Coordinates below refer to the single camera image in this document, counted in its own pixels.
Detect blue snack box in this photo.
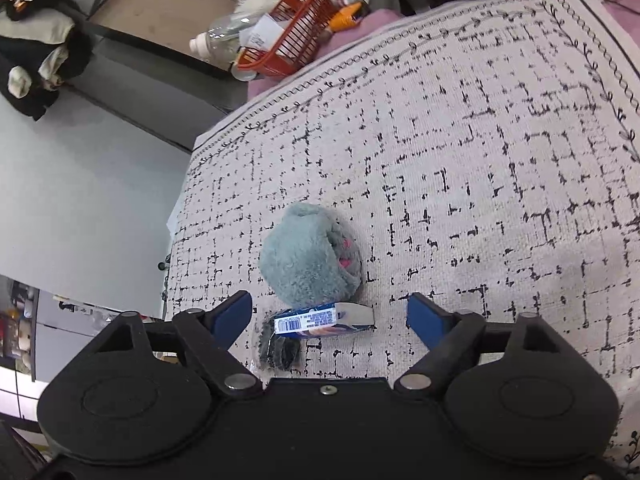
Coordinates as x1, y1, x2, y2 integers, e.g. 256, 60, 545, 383
273, 302, 375, 338

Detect orange plush carrot toy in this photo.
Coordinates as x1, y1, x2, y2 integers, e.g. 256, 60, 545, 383
328, 1, 366, 32

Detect red plastic basket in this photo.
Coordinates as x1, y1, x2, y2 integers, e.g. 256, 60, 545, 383
236, 0, 337, 77

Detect clear plastic water bottle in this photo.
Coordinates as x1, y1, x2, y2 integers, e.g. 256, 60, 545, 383
189, 13, 262, 68

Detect black dotted fabric pouch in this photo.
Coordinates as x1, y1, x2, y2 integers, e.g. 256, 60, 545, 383
258, 318, 300, 372

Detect large flat cardboard box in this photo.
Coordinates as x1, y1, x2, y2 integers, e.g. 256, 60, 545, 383
87, 0, 236, 78

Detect black and white clothes pile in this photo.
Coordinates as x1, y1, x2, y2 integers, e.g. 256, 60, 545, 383
0, 0, 92, 122

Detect white black patterned bed cover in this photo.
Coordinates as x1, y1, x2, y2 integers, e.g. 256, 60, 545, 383
166, 0, 639, 479

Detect grey plush mouse toy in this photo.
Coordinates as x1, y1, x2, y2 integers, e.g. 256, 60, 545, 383
259, 203, 362, 309

